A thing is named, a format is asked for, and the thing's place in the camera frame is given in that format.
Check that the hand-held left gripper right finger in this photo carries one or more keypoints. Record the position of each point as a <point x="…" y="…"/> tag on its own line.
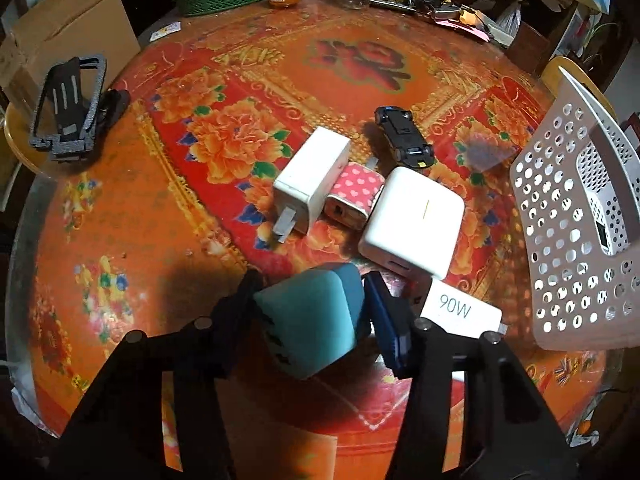
<point x="387" y="325"/>

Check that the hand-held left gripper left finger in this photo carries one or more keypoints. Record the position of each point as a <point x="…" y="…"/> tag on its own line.
<point x="235" y="310"/>

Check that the teal charger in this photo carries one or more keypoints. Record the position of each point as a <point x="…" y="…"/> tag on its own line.
<point x="310" y="320"/>

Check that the square white charger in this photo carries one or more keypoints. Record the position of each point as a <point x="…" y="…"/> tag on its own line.
<point x="415" y="220"/>

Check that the pink heart-print charger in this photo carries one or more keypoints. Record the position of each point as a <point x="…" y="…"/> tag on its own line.
<point x="352" y="187"/>

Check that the tall white charger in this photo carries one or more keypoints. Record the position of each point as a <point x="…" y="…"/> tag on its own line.
<point x="310" y="175"/>

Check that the black toy car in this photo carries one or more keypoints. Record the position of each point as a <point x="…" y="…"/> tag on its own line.
<point x="402" y="135"/>

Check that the white perforated plastic basket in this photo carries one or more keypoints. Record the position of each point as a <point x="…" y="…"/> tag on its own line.
<point x="555" y="220"/>

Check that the red floral tablecloth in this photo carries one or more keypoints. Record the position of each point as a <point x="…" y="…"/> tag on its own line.
<point x="200" y="135"/>

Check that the black phone stand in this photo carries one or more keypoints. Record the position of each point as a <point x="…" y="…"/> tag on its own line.
<point x="65" y="105"/>

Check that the plain wooden chair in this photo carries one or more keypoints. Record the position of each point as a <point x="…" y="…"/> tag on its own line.
<point x="15" y="145"/>

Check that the small paper card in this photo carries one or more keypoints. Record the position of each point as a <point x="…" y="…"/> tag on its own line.
<point x="166" y="30"/>

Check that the wooden chair with cutout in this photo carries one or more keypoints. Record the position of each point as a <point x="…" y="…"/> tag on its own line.
<point x="555" y="72"/>

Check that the pink paper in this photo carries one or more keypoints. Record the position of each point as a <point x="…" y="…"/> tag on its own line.
<point x="465" y="27"/>

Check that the white plastic bag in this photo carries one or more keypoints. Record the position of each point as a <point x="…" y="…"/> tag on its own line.
<point x="507" y="20"/>

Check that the large cardboard box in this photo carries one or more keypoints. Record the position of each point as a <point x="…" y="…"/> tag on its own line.
<point x="70" y="20"/>

